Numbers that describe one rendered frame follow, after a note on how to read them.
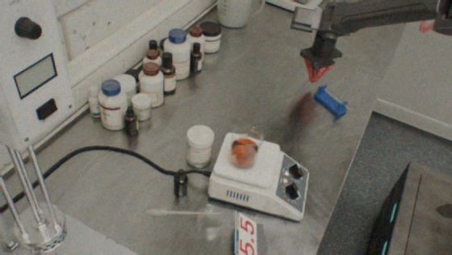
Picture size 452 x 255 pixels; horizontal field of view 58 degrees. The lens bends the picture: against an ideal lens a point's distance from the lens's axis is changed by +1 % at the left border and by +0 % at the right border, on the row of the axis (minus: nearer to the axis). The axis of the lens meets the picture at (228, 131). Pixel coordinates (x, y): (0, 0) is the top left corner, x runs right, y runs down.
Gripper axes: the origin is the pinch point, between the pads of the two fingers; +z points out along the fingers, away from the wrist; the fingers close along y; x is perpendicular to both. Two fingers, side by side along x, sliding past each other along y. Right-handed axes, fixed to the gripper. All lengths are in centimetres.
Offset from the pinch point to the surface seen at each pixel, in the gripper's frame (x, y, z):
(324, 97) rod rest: 5.9, 0.3, 2.1
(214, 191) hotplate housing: 20, 46, 0
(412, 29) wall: -31, -103, 25
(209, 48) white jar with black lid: -27.3, 17.7, 0.9
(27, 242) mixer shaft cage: 23, 80, -14
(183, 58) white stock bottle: -19.4, 31.3, -4.2
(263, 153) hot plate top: 19.7, 34.4, -5.5
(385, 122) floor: -21, -101, 78
